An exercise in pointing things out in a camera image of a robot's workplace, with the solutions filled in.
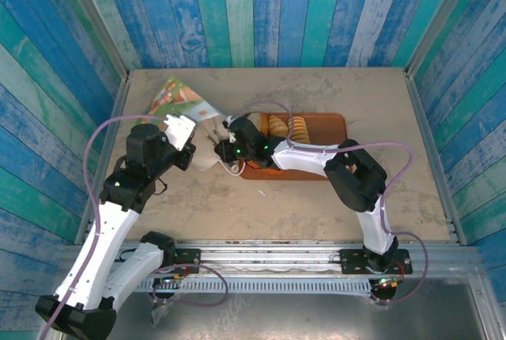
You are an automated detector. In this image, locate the pale oval bread roll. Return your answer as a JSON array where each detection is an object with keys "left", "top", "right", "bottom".
[{"left": 247, "top": 112, "right": 270, "bottom": 136}]

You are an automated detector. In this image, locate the reddish brown bread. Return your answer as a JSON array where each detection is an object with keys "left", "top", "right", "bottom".
[{"left": 241, "top": 159, "right": 282, "bottom": 173}]

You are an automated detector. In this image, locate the golden croissant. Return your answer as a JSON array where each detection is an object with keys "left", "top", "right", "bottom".
[{"left": 267, "top": 114, "right": 290, "bottom": 138}]

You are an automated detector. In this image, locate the ridged golden bread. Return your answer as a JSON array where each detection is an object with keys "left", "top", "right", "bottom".
[{"left": 287, "top": 115, "right": 312, "bottom": 145}]

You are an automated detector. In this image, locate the white printed paper bag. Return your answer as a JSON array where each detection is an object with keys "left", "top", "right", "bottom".
[{"left": 135, "top": 75, "right": 247, "bottom": 178}]

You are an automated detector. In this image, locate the brown plastic tray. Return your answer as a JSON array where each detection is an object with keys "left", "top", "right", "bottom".
[{"left": 238, "top": 112, "right": 349, "bottom": 182}]

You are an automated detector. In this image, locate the small circuit board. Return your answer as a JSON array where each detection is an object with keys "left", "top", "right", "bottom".
[
  {"left": 373, "top": 276, "right": 401, "bottom": 289},
  {"left": 152, "top": 274, "right": 187, "bottom": 289}
]

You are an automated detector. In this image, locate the clear plastic wrap piece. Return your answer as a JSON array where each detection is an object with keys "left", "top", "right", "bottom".
[{"left": 149, "top": 296, "right": 177, "bottom": 325}]

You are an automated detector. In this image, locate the grey steel sheet panel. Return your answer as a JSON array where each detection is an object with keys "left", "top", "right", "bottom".
[{"left": 112, "top": 290, "right": 489, "bottom": 340}]

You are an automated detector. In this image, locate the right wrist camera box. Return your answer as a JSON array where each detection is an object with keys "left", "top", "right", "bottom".
[{"left": 222, "top": 115, "right": 238, "bottom": 144}]

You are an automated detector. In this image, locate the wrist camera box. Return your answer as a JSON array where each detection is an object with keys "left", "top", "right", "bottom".
[
  {"left": 163, "top": 113, "right": 199, "bottom": 153},
  {"left": 222, "top": 115, "right": 238, "bottom": 144}
]

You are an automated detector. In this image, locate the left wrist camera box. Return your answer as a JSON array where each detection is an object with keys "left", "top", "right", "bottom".
[{"left": 163, "top": 113, "right": 199, "bottom": 153}]

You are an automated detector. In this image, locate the aluminium table edge rail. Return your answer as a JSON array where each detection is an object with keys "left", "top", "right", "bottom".
[
  {"left": 404, "top": 70, "right": 468, "bottom": 245},
  {"left": 74, "top": 74, "right": 131, "bottom": 244}
]

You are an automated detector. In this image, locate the aluminium mounting rail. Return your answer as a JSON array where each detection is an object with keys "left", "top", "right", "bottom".
[{"left": 59, "top": 240, "right": 481, "bottom": 278}]

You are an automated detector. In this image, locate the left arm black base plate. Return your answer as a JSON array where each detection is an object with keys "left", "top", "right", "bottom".
[{"left": 157, "top": 248, "right": 202, "bottom": 275}]

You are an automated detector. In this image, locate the slotted grey cable duct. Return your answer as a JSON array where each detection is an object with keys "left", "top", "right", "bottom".
[{"left": 136, "top": 278, "right": 372, "bottom": 297}]

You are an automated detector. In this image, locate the aluminium corner post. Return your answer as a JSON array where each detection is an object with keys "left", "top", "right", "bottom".
[
  {"left": 54, "top": 0, "right": 130, "bottom": 82},
  {"left": 406, "top": 0, "right": 486, "bottom": 77}
]

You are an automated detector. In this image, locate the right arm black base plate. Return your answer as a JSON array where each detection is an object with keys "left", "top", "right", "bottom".
[{"left": 340, "top": 248, "right": 413, "bottom": 276}]

